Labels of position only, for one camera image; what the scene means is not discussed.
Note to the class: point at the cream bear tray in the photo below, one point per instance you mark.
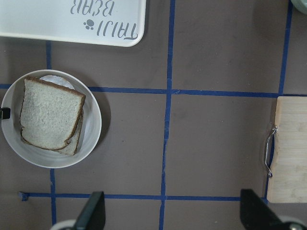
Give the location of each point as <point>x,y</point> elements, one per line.
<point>99,22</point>

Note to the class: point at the green bowl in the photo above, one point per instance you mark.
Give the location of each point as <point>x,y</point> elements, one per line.
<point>300,5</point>

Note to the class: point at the bread slice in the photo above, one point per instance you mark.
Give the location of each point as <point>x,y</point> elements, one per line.
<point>71,148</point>
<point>50,113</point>

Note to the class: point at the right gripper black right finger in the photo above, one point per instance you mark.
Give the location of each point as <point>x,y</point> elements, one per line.
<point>255,214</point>

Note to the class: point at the cream round plate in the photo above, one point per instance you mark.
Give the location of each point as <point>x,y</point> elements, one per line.
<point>90,132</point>

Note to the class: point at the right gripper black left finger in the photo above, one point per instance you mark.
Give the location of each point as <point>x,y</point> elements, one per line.
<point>93,215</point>

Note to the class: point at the wooden cutting board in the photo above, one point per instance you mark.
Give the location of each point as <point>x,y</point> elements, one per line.
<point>288,170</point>

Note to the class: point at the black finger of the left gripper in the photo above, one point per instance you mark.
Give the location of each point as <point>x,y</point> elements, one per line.
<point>5,113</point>

